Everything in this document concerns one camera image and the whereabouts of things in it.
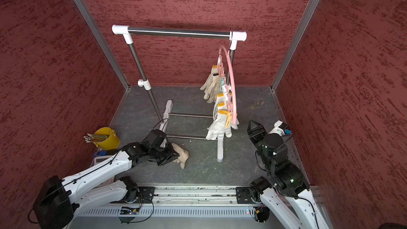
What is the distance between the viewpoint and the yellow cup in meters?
0.83

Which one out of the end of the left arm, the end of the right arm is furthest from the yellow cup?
the end of the right arm

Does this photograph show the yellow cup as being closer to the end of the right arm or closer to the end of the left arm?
the end of the left arm
